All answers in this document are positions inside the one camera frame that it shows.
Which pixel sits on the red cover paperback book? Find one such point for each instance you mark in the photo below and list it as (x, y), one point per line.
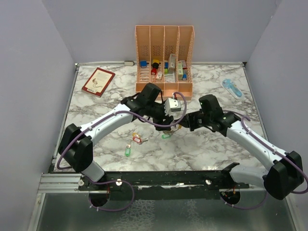
(98, 82)

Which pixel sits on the yellow tag key lower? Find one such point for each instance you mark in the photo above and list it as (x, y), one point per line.
(136, 135)

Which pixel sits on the blue packaged item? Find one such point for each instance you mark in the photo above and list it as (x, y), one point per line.
(231, 87)

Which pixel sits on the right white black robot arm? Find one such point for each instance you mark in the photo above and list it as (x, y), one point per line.
(282, 172)

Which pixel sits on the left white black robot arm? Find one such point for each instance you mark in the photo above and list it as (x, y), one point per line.
(76, 146)

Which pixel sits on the white adapter at wall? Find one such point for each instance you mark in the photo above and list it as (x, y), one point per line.
(129, 63)

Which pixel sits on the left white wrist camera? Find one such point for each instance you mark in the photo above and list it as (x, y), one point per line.
(171, 105)

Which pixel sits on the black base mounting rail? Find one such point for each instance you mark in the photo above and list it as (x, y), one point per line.
(156, 193)

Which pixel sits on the red tag key lower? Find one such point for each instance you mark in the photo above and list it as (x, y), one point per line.
(138, 140)

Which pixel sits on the aluminium frame rail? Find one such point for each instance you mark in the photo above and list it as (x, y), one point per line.
(57, 184)

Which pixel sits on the red black bottle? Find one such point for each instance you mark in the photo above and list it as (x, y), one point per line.
(154, 69)

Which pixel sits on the peach plastic desk organizer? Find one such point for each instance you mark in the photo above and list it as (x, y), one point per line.
(158, 42)

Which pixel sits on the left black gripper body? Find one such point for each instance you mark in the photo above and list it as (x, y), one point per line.
(158, 116)

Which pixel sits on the metal coil keyring yellow handle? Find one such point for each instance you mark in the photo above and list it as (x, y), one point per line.
(173, 130)

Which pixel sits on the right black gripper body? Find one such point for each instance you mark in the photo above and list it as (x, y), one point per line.
(195, 120)

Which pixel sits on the grey green box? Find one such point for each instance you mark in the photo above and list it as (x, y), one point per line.
(171, 63)

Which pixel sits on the green tag key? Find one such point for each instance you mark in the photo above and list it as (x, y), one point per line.
(165, 136)
(127, 150)

